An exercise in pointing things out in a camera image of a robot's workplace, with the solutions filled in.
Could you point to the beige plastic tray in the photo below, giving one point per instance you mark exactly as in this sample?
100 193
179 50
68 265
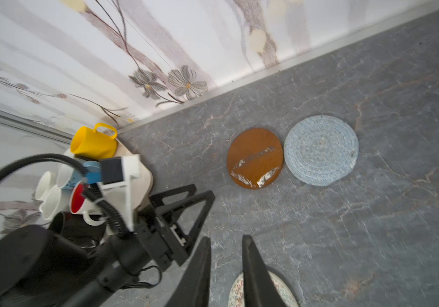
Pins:
141 187

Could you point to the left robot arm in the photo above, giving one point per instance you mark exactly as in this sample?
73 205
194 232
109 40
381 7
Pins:
39 267

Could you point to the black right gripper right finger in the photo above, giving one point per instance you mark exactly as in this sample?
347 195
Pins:
259 289

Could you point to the blue grey woven coaster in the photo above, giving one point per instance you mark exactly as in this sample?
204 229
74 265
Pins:
321 150

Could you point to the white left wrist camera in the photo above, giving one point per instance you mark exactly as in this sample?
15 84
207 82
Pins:
117 174

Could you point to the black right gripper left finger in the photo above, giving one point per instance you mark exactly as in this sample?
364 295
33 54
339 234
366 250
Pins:
194 287

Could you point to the dark brown round coaster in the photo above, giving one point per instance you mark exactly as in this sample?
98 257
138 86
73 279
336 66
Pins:
255 158

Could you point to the yellow mug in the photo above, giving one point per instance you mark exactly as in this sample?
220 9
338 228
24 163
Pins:
96 143

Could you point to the white speckled mug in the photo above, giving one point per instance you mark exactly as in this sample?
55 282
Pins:
57 200

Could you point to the white mug red inside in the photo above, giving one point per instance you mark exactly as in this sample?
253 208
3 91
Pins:
79 205

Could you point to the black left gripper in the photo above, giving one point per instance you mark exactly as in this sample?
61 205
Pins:
160 234

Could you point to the cream woven round coaster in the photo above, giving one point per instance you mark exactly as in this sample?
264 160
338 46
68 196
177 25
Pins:
236 294

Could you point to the blue floral mug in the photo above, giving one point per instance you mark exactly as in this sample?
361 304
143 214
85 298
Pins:
68 177

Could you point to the plain white mug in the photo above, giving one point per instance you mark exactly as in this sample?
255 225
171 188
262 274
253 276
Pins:
46 183

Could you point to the black mug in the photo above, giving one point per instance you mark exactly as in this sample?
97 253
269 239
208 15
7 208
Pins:
75 229

